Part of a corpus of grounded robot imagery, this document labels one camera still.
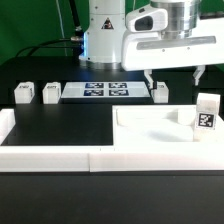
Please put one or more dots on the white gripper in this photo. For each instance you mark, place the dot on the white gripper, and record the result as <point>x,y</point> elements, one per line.
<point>170,34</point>

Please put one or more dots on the white square table top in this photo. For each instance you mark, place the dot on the white square table top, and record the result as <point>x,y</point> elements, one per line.
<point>144,125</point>

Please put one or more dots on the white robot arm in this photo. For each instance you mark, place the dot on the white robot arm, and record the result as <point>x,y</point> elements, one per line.
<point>103,39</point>

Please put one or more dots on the white tag sheet with markers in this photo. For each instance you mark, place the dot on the white tag sheet with markers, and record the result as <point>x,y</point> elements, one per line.
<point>128,89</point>

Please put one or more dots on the white U-shaped fence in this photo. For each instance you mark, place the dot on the white U-shaped fence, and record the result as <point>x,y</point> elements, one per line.
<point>155,157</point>

